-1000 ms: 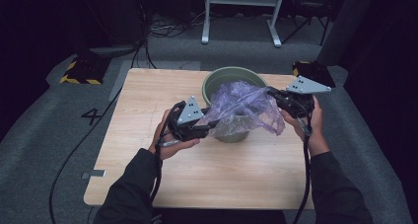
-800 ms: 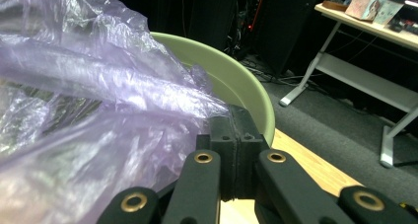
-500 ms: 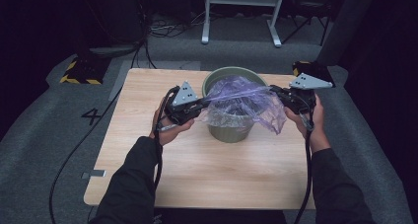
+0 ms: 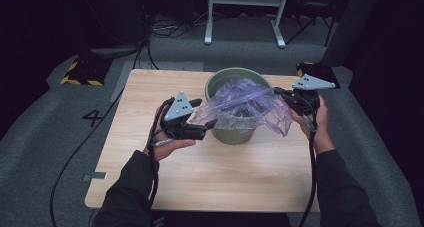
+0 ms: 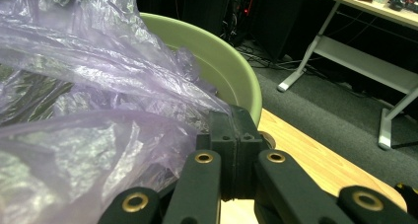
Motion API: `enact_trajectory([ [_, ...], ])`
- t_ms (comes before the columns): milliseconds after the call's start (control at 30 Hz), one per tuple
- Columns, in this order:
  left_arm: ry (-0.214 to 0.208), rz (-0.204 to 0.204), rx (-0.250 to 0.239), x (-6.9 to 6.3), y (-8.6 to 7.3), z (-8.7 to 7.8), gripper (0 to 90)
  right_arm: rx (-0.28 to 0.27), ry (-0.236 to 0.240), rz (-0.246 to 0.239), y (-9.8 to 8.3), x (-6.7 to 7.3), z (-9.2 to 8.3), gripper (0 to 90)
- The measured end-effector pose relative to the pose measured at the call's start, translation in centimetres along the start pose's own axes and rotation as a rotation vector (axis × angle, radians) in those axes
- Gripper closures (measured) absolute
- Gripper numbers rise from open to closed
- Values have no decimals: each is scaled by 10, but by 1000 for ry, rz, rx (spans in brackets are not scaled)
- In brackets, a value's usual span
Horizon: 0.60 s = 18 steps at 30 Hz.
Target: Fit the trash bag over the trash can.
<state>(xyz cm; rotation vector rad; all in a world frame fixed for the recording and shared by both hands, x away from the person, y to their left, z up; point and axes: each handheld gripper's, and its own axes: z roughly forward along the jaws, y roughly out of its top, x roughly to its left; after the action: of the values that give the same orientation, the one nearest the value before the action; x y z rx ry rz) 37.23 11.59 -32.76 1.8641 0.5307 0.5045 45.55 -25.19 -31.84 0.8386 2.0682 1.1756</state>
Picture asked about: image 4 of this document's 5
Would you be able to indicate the purple translucent plastic bag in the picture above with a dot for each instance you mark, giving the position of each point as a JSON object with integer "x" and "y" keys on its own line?
{"x": 246, "y": 97}

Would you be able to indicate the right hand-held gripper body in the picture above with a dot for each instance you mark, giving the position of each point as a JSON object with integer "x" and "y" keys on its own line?
{"x": 308, "y": 100}

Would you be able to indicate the grey tape strip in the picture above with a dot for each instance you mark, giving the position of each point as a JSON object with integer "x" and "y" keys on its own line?
{"x": 96, "y": 176}

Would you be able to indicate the person's right hand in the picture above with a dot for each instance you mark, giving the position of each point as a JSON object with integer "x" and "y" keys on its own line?
{"x": 320, "y": 127}

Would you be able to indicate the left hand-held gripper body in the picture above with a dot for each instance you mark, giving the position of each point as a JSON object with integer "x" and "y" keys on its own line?
{"x": 180, "y": 108}

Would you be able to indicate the green round bin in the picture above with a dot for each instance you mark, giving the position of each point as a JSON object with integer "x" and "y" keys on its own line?
{"x": 233, "y": 135}

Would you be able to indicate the dark folding stand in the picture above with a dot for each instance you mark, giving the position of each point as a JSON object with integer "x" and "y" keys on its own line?
{"x": 313, "y": 17}

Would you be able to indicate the person's left hand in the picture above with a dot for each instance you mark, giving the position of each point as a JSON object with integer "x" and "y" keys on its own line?
{"x": 170, "y": 147}

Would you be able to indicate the grey slanted pillar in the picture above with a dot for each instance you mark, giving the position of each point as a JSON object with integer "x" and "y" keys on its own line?
{"x": 350, "y": 23}

